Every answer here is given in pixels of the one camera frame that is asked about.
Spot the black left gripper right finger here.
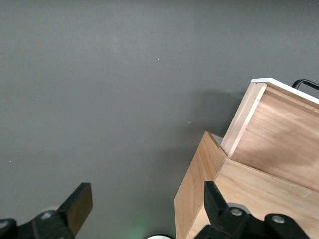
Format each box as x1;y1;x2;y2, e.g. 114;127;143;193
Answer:
194;181;312;239

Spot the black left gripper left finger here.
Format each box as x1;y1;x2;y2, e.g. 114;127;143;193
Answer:
0;182;94;239

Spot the black metal drawer handle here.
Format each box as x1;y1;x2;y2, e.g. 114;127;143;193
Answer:
291;79;319;92

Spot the light wooden drawer cabinet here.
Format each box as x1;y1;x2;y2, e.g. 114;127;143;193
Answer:
174;131;319;239

